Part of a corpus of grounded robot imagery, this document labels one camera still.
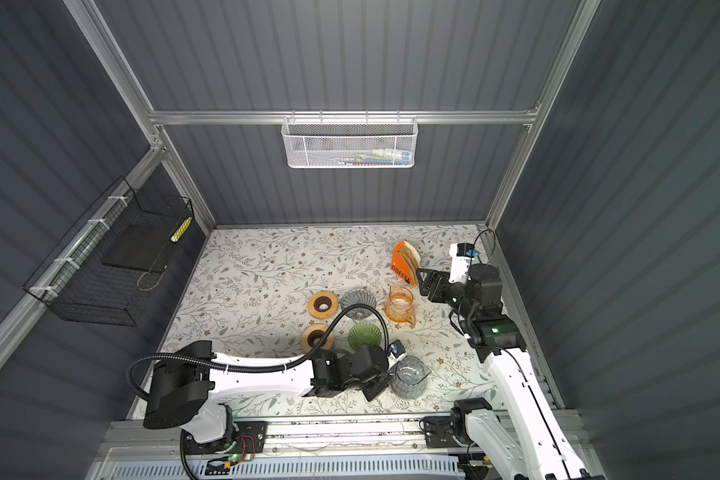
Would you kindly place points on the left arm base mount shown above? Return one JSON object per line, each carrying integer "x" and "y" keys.
{"x": 247, "y": 437}

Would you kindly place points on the orange glass carafe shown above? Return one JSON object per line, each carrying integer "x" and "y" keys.
{"x": 399, "y": 307}

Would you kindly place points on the white wire mesh basket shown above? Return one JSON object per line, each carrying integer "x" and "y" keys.
{"x": 353, "y": 145}

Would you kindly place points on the grey glass dripper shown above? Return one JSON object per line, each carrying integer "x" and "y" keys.
{"x": 358, "y": 296}

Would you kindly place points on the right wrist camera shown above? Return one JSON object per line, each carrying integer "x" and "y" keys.
{"x": 462, "y": 255}

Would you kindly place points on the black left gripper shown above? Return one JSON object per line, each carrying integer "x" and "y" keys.
{"x": 382, "y": 385}

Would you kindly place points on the orange coffee filter box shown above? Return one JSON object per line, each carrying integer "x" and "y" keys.
{"x": 405, "y": 262}

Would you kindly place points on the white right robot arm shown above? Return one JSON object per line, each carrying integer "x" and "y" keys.
{"x": 538, "y": 449}

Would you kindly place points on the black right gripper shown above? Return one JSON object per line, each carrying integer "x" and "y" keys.
{"x": 435, "y": 277}

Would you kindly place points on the floral table mat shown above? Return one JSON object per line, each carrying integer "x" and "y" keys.
{"x": 249, "y": 294}

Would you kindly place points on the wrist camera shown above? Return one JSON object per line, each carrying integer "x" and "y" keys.
{"x": 462, "y": 255}
{"x": 396, "y": 350}

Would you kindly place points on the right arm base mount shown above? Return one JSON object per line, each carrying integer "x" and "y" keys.
{"x": 450, "y": 431}

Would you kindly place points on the grey glass carafe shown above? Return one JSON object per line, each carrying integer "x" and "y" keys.
{"x": 408, "y": 378}

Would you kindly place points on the black wire basket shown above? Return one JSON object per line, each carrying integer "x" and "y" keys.
{"x": 108, "y": 271}

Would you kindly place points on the white ribbed front panel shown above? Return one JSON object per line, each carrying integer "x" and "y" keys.
{"x": 417, "y": 466}

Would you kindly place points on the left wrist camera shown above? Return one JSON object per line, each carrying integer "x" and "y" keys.
{"x": 396, "y": 350}

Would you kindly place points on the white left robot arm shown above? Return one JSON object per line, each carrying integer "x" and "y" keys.
{"x": 190, "y": 389}

